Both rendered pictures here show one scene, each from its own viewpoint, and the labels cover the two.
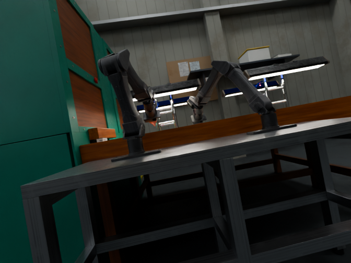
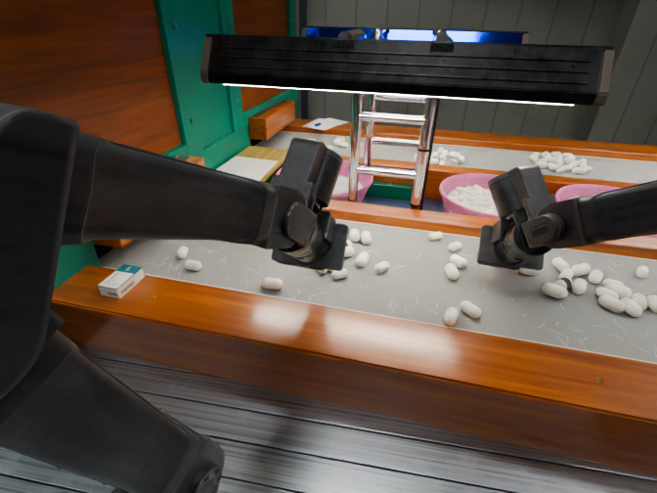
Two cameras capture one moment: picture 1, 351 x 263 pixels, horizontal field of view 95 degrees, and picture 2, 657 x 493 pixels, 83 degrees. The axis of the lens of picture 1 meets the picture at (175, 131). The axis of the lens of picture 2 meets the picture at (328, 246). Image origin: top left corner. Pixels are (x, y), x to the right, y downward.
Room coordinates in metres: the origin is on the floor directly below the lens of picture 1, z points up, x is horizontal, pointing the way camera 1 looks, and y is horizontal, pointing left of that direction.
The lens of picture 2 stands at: (0.55, -0.01, 1.15)
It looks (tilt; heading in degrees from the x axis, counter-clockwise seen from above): 32 degrees down; 14
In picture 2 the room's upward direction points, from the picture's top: 1 degrees clockwise
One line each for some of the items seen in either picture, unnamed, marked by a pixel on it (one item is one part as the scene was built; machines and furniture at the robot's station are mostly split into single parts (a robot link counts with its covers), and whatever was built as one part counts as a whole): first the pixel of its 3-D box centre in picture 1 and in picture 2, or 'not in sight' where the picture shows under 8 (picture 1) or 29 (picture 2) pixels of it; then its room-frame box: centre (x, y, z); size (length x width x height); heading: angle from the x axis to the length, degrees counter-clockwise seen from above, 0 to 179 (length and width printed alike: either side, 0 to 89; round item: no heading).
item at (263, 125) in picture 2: not in sight; (274, 117); (1.82, 0.51, 0.83); 0.30 x 0.06 x 0.07; 1
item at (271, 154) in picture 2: not in sight; (249, 166); (1.48, 0.46, 0.77); 0.33 x 0.15 x 0.01; 1
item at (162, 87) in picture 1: (159, 90); (386, 65); (1.21, 0.06, 1.08); 0.62 x 0.08 x 0.07; 91
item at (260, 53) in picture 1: (254, 58); not in sight; (3.13, -1.77, 1.90); 0.45 x 0.37 x 0.25; 94
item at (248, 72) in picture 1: (284, 67); not in sight; (1.22, -0.91, 1.08); 0.62 x 0.08 x 0.07; 91
